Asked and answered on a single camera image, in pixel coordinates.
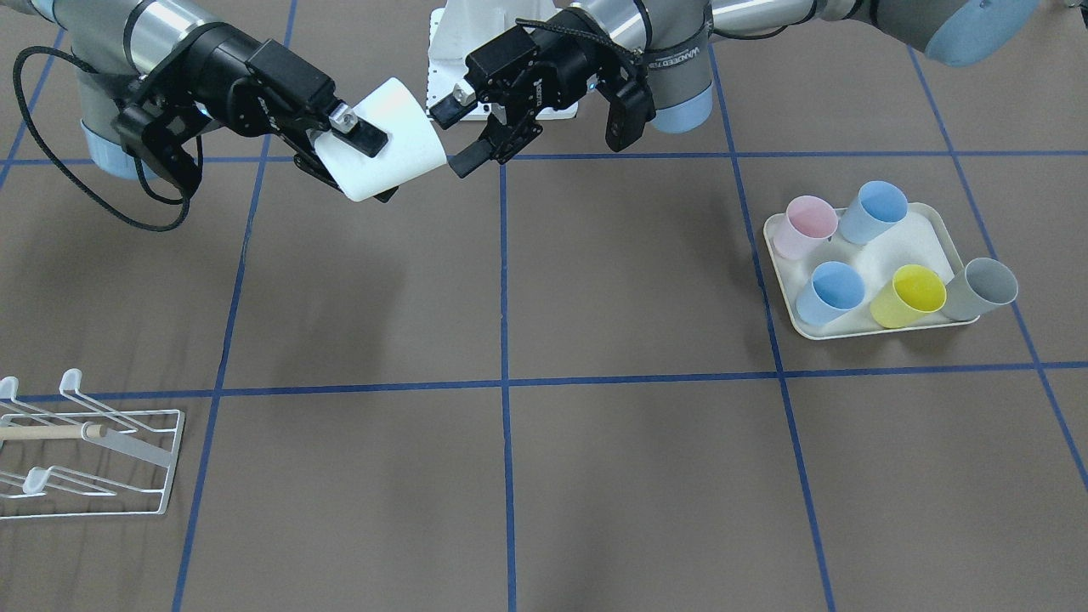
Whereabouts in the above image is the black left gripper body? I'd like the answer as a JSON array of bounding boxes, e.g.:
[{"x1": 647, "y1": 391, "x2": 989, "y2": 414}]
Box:
[{"x1": 467, "y1": 24, "x2": 656, "y2": 152}]

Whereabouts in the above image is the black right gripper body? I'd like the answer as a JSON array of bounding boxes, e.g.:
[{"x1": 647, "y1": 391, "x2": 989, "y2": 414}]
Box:
[{"x1": 112, "y1": 23, "x2": 337, "y2": 191}]

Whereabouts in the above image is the pale mint white cup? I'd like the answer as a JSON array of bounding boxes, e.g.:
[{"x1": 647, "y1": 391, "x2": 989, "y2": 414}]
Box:
[{"x1": 312, "y1": 77, "x2": 446, "y2": 201}]

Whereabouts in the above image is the pink plastic cup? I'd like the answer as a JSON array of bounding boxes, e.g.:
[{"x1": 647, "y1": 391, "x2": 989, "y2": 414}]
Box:
[{"x1": 772, "y1": 195, "x2": 840, "y2": 260}]

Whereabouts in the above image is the light blue cup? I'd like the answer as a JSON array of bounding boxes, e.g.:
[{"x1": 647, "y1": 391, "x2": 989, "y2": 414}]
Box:
[
  {"x1": 794, "y1": 261, "x2": 866, "y2": 326},
  {"x1": 838, "y1": 179, "x2": 908, "y2": 247}
]

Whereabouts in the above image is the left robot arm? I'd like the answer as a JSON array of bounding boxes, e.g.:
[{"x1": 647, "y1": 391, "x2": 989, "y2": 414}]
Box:
[{"x1": 430, "y1": 1, "x2": 1038, "y2": 178}]

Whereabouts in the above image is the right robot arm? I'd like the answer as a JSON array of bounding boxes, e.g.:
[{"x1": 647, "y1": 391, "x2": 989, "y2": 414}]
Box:
[{"x1": 8, "y1": 1, "x2": 393, "y2": 201}]

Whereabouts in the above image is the yellow plastic cup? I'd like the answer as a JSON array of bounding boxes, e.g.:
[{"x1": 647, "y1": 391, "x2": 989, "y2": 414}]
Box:
[{"x1": 868, "y1": 264, "x2": 947, "y2": 329}]

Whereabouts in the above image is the grey plastic cup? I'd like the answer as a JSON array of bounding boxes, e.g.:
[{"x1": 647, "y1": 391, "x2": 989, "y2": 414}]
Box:
[{"x1": 940, "y1": 258, "x2": 1019, "y2": 321}]

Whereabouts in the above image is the cream plastic tray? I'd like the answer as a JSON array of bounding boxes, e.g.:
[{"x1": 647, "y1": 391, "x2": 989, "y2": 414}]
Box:
[{"x1": 762, "y1": 201, "x2": 980, "y2": 341}]

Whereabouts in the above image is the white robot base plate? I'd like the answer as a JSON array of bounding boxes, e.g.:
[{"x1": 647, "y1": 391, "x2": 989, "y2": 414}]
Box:
[{"x1": 425, "y1": 1, "x2": 559, "y2": 108}]

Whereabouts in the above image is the white wire cup rack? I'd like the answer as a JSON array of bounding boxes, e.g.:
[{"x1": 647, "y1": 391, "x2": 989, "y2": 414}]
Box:
[{"x1": 1, "y1": 368, "x2": 186, "y2": 522}]

